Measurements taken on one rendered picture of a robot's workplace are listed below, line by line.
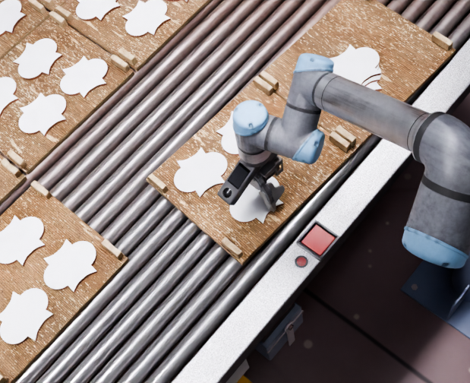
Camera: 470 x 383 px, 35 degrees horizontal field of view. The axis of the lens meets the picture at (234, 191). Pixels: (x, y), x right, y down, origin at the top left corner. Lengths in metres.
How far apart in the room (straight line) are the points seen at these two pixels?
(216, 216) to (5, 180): 0.58
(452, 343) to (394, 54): 1.10
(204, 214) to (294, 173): 0.25
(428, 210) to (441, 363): 1.45
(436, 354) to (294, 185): 1.05
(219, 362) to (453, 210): 0.71
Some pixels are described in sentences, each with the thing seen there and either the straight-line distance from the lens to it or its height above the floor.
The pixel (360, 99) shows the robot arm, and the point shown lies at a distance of 1.41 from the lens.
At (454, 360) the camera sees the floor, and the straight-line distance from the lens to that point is 2.70.
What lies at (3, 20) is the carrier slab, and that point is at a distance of 2.37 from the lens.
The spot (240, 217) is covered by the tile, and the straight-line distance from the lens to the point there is 1.82.
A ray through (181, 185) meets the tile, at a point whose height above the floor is 0.94.
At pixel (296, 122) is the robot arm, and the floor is 1.30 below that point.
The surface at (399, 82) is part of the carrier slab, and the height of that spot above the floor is 0.94.
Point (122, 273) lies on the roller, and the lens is 1.85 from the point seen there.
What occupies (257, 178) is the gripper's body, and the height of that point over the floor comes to 1.08.
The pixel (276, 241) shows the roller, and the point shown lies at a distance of 1.81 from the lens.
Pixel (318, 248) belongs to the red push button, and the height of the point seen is 0.93.
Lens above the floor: 2.58
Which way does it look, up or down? 62 degrees down
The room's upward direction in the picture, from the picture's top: 14 degrees counter-clockwise
